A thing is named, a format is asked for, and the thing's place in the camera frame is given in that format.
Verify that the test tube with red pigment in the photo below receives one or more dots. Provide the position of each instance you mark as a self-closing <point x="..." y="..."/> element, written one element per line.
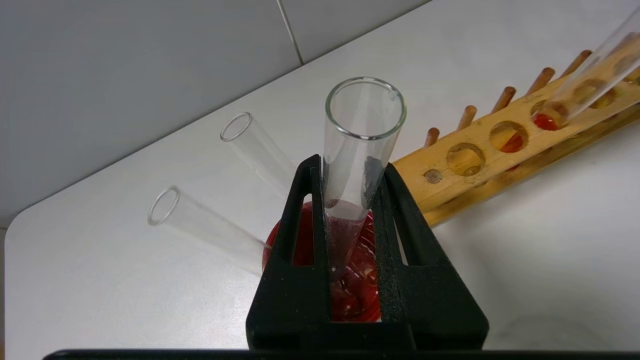
<point x="547" y="122"/>

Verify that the red cylindrical cup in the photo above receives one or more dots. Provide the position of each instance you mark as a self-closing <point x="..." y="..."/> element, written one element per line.
<point x="357" y="290"/>

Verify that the empty clear test tube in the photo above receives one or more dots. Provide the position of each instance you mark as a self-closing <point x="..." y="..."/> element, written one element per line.
<point x="210" y="225"/>
<point x="260" y="150"/>

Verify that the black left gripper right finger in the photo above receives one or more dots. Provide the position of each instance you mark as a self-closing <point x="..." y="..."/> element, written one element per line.
<point x="430" y="300"/>

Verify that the wooden test tube rack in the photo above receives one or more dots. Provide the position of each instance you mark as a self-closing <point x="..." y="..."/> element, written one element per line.
<point x="500" y="175"/>

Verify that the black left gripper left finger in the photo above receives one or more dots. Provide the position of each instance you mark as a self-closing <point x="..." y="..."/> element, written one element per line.
<point x="290" y="300"/>

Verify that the test tube with blue pigment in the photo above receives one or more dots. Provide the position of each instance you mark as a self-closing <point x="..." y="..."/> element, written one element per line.
<point x="362" y="165"/>

